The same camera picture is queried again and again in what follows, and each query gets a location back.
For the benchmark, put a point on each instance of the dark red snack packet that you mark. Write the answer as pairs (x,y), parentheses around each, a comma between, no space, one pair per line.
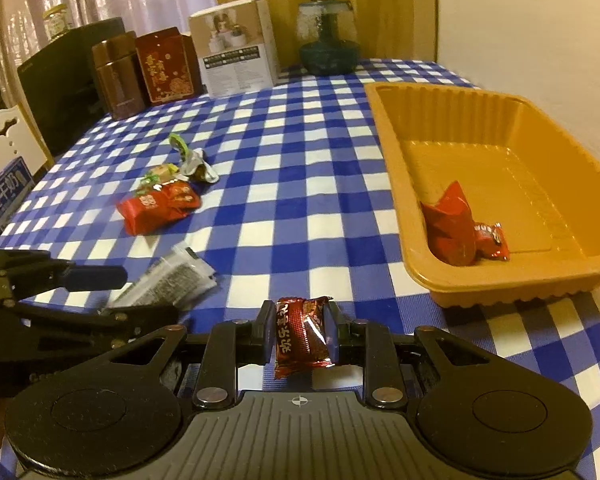
(302,337)

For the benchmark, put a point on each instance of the blue milk carton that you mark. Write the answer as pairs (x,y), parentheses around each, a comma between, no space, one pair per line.
(7,195)

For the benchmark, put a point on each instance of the blue checked tablecloth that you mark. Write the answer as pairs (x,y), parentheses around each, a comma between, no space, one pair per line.
(290,160)

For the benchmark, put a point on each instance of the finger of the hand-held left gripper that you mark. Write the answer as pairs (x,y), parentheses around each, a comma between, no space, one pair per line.
(95,277)
(130,319)

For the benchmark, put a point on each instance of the orange plastic tray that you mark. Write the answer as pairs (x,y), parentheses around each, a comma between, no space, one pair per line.
(490,170)

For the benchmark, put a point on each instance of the silver green-edged snack packet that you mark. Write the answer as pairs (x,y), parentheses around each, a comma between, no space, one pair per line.
(195,165)

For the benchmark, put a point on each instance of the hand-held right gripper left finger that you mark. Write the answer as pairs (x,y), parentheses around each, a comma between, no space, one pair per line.
(267,332)

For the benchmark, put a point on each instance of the large red candy packet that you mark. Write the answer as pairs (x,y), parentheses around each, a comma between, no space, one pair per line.
(452,225)

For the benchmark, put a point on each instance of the white carton box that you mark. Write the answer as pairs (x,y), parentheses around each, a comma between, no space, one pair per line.
(235,50)

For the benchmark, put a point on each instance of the glass jar yellow lid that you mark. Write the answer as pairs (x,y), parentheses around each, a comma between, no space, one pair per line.
(56,21)

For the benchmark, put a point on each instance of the clear black-print snack packet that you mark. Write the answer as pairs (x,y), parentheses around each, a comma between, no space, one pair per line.
(170,280)

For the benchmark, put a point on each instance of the dark teal glass jar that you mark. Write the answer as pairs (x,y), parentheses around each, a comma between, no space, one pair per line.
(327,45)

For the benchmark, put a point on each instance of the brown tin canister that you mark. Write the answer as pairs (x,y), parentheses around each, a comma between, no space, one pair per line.
(117,77)

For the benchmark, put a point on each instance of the black box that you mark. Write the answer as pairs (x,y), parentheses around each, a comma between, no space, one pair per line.
(55,95)

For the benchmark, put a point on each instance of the yellow wrapped candy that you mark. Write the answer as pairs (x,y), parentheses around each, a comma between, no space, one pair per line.
(160,175)

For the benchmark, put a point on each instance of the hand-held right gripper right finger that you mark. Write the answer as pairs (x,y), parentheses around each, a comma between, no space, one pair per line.
(331,335)

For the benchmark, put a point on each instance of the small red candy packet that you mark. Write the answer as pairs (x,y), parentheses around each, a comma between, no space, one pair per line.
(491,242)

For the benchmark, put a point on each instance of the red floral gift box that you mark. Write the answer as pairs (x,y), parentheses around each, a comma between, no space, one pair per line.
(167,67)

